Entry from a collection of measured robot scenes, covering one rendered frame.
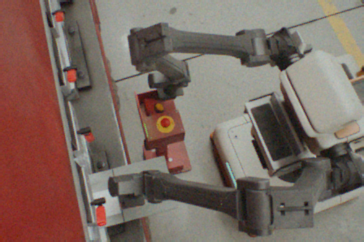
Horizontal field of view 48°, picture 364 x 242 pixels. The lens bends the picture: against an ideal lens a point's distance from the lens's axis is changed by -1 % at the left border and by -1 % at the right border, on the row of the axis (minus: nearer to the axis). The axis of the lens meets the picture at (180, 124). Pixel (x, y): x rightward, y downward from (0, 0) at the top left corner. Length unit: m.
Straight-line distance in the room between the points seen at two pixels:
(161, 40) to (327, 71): 0.44
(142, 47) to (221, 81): 1.59
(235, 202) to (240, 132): 1.37
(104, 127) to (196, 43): 0.61
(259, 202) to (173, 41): 0.46
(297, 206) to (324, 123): 0.36
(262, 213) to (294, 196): 0.07
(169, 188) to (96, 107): 0.66
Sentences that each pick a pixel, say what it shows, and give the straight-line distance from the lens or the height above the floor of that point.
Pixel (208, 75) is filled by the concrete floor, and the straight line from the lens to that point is 2.61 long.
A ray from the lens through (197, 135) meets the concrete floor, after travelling 2.45.
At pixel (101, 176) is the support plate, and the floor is 1.00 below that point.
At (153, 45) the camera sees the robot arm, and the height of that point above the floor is 1.44.
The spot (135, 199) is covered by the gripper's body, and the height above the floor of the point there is 1.09.
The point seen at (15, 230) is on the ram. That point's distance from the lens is 0.52.
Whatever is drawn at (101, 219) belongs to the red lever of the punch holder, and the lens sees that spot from 1.04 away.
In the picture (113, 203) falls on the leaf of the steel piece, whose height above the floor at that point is 1.00.
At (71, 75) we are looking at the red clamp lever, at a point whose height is 1.31.
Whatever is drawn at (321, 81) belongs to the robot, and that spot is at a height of 1.37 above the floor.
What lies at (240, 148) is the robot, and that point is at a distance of 2.17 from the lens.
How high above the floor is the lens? 2.34
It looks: 71 degrees down
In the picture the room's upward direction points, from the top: 6 degrees clockwise
